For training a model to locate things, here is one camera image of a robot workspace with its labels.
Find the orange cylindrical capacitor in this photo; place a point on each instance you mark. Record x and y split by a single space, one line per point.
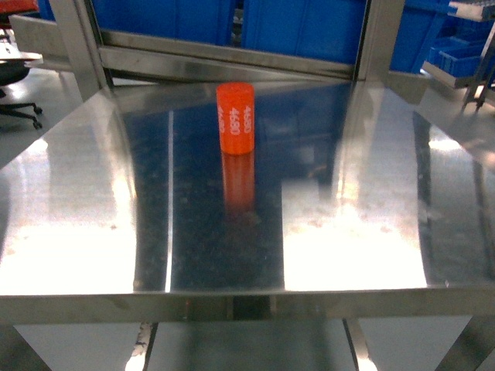
235 115

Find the stainless steel table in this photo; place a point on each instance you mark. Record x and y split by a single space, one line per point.
358 234

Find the blue plastic bin left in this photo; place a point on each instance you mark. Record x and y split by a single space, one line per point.
195 21

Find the blue plastic bin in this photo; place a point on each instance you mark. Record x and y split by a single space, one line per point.
321 30
420 24
195 21

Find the blue plastic bin middle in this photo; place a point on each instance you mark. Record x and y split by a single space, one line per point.
321 30

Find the blue plastic bin right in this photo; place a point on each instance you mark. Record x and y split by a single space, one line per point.
420 24

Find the small blue tray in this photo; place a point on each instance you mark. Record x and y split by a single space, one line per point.
453 61

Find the grey side shelf rack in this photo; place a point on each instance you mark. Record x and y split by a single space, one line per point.
474 21

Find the stainless steel rack frame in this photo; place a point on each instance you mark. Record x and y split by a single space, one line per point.
96 57

